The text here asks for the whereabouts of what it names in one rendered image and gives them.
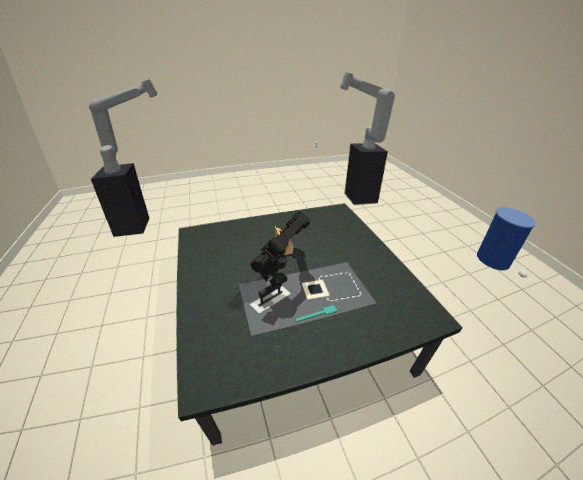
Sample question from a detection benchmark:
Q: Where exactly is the teal small trowel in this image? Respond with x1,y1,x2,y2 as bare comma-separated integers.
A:
295,305,337,322

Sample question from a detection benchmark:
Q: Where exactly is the cream square tile with dark centre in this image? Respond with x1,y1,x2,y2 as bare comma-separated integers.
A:
302,280,330,299

